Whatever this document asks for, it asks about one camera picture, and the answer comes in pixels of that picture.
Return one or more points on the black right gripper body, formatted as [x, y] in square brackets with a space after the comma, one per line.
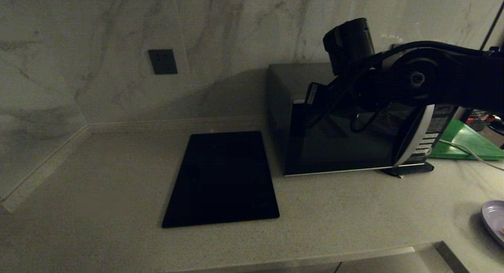
[342, 91]

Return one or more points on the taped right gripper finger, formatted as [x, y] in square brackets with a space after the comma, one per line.
[309, 93]
[315, 94]

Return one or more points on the purple round plate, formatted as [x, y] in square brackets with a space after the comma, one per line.
[495, 221]

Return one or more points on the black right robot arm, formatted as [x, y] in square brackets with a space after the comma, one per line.
[433, 76]

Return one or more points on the silver microwave oven body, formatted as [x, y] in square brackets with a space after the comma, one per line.
[287, 84]

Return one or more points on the black glass induction cooktop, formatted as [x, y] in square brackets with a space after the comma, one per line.
[224, 178]

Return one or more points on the green cutting board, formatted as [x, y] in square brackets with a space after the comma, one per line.
[468, 141]

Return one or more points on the black single wall socket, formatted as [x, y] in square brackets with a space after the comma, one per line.
[163, 62]

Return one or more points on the black metal frame post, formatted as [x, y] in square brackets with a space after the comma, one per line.
[492, 25]

